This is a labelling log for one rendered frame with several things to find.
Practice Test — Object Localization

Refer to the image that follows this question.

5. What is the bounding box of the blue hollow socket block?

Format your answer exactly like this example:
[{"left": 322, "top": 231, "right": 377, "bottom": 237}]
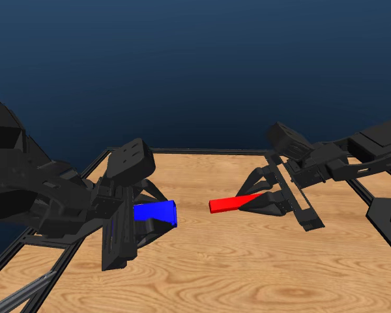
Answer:
[{"left": 133, "top": 200, "right": 179, "bottom": 228}]

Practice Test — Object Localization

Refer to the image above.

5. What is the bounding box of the thin red peg bar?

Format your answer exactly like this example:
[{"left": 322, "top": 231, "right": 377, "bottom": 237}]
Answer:
[{"left": 209, "top": 192, "right": 265, "bottom": 215}]

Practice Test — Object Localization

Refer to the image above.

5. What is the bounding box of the grey metal strut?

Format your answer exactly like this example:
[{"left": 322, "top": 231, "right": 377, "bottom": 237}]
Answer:
[{"left": 0, "top": 270, "right": 58, "bottom": 313}]

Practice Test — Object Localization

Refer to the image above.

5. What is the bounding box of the black table frame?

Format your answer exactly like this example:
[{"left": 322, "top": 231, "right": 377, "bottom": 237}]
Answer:
[{"left": 0, "top": 147, "right": 391, "bottom": 313}]

